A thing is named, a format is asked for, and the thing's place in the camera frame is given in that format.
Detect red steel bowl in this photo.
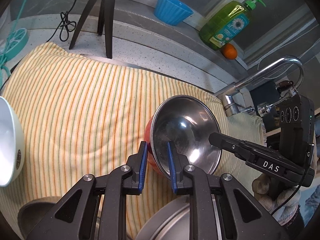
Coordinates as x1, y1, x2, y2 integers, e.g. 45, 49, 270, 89
144, 95, 222, 179

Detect white bowl teal outside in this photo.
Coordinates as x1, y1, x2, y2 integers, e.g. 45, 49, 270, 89
0, 97, 25, 187

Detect chrome kitchen faucet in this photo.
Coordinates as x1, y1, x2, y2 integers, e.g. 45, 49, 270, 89
214, 55, 304, 116

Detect right gloved hand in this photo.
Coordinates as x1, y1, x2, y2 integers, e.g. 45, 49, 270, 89
252, 174, 300, 220

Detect stainless steel bowl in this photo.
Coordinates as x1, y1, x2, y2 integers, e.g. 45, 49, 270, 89
136, 194, 222, 239

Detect grey metal pan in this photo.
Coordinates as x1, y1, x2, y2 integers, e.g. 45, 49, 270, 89
17, 196, 61, 239

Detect yellow striped cloth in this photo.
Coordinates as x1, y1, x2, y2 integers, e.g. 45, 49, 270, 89
1, 42, 264, 235

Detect orange fruit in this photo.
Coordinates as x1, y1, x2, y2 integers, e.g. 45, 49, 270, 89
220, 43, 238, 60

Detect green dish soap bottle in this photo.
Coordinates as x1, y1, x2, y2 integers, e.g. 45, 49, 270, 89
199, 0, 266, 50

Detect blue ribbed cup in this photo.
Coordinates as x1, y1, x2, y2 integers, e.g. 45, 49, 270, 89
153, 0, 194, 25

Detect teal round holder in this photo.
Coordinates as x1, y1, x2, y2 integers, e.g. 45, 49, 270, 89
4, 28, 28, 61

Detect black tripod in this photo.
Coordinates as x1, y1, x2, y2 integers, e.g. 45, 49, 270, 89
69, 0, 116, 59

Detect teal cable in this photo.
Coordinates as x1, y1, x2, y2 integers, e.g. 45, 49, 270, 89
0, 0, 33, 86

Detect black cable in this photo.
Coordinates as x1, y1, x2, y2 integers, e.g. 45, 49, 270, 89
44, 0, 87, 43

